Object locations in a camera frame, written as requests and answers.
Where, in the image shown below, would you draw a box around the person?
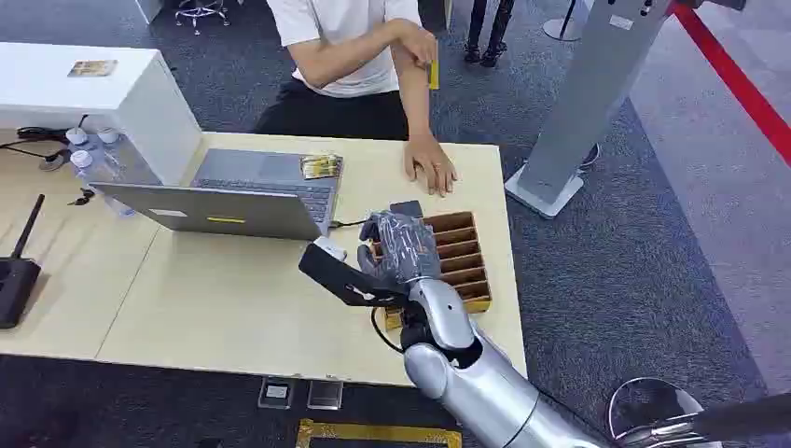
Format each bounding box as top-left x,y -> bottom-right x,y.
254,0 -> 459,199

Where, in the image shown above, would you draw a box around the grey kiosk pillar stand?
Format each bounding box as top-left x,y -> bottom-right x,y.
504,0 -> 682,220

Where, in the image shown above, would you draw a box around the white box cabinet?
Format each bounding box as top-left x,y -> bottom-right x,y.
0,41 -> 204,187

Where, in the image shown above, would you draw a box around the printed card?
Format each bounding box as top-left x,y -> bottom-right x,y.
67,59 -> 119,79

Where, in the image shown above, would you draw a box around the chrome chair base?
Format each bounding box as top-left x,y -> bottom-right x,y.
173,0 -> 231,37

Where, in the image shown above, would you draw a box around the small black device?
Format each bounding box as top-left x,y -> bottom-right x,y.
388,199 -> 425,219

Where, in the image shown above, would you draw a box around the dark bar with chrome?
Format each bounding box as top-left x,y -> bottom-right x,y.
618,391 -> 791,448

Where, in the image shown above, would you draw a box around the floor socket plate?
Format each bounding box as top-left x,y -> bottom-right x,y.
306,379 -> 345,412
257,376 -> 298,412

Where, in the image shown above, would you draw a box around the grey round puck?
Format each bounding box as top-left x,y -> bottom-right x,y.
38,147 -> 73,173

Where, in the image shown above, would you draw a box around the grey open laptop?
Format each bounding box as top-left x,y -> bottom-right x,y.
89,147 -> 345,243

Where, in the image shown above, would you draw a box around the round chrome ring base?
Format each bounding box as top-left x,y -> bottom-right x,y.
605,376 -> 724,448

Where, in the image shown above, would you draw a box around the round stanchion base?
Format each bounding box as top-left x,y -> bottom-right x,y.
541,0 -> 587,43

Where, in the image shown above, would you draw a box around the cable at pillar base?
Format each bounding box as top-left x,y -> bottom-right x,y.
577,142 -> 603,173

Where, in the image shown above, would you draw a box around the red barrier belt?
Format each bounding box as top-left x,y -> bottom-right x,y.
670,0 -> 791,169

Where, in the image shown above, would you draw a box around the stack of gold cards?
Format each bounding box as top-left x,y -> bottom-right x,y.
299,153 -> 341,181

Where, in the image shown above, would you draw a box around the black cable bundle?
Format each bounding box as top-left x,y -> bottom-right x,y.
0,115 -> 90,163

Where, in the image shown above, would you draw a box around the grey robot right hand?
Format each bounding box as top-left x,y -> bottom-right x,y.
356,210 -> 444,293

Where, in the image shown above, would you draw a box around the person's right hand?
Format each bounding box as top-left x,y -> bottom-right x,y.
400,21 -> 439,68

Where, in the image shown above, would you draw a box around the person's left hand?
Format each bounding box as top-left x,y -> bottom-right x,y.
403,133 -> 459,199

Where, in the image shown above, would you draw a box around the background person's legs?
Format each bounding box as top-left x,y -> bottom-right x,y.
463,0 -> 517,69

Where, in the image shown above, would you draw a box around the black router with antenna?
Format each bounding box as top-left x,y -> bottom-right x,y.
0,193 -> 47,330

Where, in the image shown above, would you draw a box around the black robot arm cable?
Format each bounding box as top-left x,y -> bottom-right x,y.
369,306 -> 407,356

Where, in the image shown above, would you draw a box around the wooden slotted card box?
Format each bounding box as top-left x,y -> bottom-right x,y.
370,210 -> 493,332

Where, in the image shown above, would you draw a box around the clear water bottle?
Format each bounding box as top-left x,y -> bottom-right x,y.
63,126 -> 94,151
69,149 -> 138,218
96,126 -> 125,163

